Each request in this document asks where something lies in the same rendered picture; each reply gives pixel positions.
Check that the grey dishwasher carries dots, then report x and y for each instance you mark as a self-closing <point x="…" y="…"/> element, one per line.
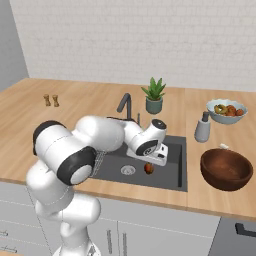
<point x="230" y="241"/>

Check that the grey drawer front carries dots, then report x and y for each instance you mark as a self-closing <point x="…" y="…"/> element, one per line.
<point x="20" y="235"/>
<point x="13" y="191"/>
<point x="30" y="251"/>

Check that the red bell pepper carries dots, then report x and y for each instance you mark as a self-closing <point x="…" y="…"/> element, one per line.
<point x="148" y="168"/>

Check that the grey panel under sink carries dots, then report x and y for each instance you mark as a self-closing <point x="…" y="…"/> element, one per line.
<point x="160" y="213"/>

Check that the brown wooden shaker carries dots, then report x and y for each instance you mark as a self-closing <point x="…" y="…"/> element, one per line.
<point x="47" y="100"/>
<point x="55" y="101"/>

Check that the green yellow fruit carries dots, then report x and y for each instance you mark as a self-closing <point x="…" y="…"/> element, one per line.
<point x="219" y="108"/>

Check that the dark grey sink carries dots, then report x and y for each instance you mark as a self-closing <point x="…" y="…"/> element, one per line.
<point x="166" y="173"/>

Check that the grey cupboard door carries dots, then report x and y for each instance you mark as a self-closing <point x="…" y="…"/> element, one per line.
<point x="160" y="241"/>
<point x="103" y="238"/>

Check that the green plant in grey pot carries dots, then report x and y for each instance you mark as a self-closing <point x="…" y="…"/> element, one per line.
<point x="154" y="100"/>

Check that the grey soap dispenser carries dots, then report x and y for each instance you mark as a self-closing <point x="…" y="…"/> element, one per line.
<point x="202" y="131"/>

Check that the pale blue fruit bowl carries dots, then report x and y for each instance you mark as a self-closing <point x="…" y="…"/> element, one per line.
<point x="226" y="119"/>

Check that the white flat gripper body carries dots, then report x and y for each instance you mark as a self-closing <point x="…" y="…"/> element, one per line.
<point x="156" y="160"/>

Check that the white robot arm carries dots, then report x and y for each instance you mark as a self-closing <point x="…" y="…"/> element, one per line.
<point x="96" y="133"/>

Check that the dark grey tap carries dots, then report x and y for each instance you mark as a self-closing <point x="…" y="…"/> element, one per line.
<point x="126" y="101"/>

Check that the orange round fruit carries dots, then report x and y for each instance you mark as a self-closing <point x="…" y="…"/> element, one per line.
<point x="230" y="109"/>
<point x="239" y="112"/>

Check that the brown wooden bowl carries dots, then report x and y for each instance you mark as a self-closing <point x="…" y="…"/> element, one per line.
<point x="226" y="170"/>

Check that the small white object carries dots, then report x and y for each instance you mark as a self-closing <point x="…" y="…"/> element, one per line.
<point x="224" y="146"/>

